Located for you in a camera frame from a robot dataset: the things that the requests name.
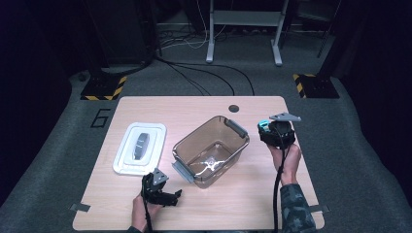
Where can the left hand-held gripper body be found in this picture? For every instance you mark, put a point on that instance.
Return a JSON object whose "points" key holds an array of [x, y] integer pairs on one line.
{"points": [[152, 189]]}

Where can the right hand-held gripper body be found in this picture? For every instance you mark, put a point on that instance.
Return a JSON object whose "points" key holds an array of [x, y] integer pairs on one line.
{"points": [[283, 136]]}

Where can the blue toy car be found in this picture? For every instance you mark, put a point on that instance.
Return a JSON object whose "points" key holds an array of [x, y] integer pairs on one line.
{"points": [[263, 125]]}

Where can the clear brown storage box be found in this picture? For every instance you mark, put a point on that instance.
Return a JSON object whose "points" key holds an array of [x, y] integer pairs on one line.
{"points": [[210, 155]]}

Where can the person's left hand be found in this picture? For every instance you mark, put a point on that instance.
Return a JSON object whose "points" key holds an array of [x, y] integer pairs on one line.
{"points": [[141, 213]]}

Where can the person's right hand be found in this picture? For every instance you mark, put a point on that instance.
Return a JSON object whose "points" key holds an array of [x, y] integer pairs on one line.
{"points": [[290, 165]]}

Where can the black round table grommet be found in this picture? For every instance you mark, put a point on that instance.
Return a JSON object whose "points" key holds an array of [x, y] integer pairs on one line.
{"points": [[233, 108]]}

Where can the black stand base yellow stripes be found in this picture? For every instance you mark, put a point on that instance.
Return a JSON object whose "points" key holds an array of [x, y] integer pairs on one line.
{"points": [[100, 87], [319, 86]]}

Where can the black metal stand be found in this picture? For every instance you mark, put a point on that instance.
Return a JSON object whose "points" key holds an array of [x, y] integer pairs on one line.
{"points": [[327, 29]]}

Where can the white metal desk frame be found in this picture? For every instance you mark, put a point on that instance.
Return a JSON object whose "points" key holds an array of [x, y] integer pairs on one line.
{"points": [[244, 17]]}

